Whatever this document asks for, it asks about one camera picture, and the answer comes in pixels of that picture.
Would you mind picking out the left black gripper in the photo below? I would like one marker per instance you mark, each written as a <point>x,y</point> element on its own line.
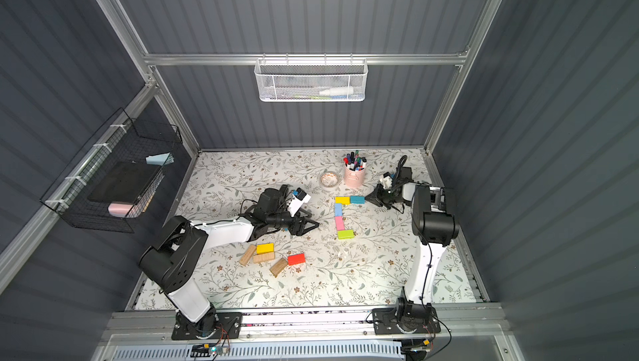
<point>293,219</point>

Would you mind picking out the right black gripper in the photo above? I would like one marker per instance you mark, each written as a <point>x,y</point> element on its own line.
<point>388,194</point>

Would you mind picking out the teal block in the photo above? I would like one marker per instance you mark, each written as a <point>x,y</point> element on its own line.
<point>357,199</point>

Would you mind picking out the yellow block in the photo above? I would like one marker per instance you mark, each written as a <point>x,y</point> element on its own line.
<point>265,248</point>
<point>345,200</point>

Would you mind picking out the pink block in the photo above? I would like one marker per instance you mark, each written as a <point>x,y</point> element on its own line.
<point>339,223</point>

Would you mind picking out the lime green block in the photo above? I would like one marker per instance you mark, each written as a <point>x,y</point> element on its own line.
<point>345,234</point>

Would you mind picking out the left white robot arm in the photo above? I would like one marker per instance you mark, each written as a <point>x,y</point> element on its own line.
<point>171,258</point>

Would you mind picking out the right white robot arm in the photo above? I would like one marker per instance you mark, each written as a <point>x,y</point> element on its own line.
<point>433,224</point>

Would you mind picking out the pink pen cup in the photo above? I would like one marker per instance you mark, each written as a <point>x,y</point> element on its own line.
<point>354,179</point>

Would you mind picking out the red block lower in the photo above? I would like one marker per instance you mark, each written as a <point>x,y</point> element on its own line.
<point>296,259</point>

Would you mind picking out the wooden block right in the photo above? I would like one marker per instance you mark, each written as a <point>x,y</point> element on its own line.
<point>279,267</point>

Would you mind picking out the wooden block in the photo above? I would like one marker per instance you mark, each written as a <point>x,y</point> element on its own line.
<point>279,267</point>
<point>248,255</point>
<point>264,257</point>

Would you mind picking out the small glass dish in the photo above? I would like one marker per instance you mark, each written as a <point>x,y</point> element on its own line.
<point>330,180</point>

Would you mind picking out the wooden block middle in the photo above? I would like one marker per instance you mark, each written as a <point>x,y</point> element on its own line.
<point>264,257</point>

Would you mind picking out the wooden block left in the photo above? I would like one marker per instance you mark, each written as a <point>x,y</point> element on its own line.
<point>248,255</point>

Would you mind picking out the white bottle in basket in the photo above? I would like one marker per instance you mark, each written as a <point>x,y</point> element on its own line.
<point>345,91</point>

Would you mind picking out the light blue box in basket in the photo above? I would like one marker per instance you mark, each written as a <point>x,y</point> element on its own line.
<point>164,159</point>

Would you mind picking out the pink eraser in basket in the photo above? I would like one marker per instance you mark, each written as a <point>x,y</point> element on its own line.
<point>120,210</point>

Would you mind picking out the black notebook in basket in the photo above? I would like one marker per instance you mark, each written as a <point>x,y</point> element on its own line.
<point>126,182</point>

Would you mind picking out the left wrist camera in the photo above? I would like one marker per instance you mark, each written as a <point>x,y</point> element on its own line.
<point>298,199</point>

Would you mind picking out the white wire mesh basket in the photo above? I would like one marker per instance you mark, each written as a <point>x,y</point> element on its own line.
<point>287,81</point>

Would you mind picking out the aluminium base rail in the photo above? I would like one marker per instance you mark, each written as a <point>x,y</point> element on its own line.
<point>312,334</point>

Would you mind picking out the black wire wall basket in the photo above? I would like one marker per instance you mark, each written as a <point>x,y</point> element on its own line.
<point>128,140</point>

